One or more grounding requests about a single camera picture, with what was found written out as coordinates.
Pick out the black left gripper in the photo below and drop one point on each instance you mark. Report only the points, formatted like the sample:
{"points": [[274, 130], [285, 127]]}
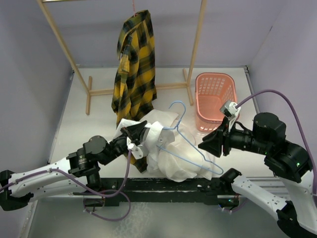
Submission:
{"points": [[135, 130]]}

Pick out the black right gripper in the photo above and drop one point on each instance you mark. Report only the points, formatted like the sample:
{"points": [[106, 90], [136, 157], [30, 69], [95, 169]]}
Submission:
{"points": [[213, 142]]}

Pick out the light blue wire hanger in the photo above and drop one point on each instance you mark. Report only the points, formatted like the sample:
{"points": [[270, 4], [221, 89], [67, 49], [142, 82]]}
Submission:
{"points": [[176, 127]]}

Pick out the yellow plaid flannel shirt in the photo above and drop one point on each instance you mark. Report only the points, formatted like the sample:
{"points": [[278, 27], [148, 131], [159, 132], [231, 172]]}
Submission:
{"points": [[134, 84]]}

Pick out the white collared shirt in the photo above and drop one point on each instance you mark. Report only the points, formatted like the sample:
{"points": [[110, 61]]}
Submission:
{"points": [[171, 149]]}

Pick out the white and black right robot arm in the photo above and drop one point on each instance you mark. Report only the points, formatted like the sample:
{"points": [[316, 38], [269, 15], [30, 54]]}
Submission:
{"points": [[290, 162]]}

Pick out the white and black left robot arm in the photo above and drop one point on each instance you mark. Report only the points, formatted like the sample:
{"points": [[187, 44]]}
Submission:
{"points": [[77, 172]]}

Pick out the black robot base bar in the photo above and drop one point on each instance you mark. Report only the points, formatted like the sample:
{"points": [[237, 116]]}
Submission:
{"points": [[194, 190]]}

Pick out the pink plastic laundry basket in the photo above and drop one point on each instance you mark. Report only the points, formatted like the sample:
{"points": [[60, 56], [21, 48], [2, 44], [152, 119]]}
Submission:
{"points": [[212, 90]]}

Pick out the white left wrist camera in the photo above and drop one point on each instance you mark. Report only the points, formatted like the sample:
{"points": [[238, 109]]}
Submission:
{"points": [[138, 151]]}

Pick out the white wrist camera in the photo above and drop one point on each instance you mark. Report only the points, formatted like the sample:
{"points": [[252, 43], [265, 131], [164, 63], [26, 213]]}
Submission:
{"points": [[138, 151], [230, 112]]}

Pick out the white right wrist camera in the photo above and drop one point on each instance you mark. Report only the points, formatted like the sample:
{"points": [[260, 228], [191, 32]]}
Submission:
{"points": [[230, 112]]}

